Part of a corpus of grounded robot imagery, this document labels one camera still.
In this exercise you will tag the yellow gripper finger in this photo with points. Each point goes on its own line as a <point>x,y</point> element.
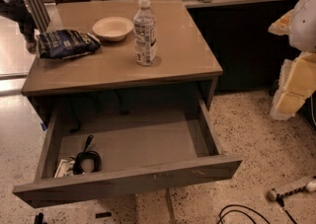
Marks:
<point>281,26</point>
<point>296,83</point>

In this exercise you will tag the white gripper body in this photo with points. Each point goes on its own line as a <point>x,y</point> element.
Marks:
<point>304,21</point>

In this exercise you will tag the clear plastic water bottle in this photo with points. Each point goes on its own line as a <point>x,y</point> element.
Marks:
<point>144,24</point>

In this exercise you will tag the open grey top drawer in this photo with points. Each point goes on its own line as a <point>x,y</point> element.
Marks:
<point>147,149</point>

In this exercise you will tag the white box in drawer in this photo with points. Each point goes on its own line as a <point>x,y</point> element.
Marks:
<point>64,168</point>

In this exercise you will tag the white power strip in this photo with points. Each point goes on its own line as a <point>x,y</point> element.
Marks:
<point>304,184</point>

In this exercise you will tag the white ceramic bowl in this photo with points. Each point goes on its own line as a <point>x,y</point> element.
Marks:
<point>113,28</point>

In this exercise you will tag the blue snack bag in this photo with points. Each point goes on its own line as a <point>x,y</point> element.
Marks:
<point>63,44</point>

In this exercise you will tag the small black floor object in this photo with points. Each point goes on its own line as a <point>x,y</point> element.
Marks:
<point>103,215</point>

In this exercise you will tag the person's dark legs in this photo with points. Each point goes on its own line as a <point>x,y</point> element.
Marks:
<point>16,10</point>

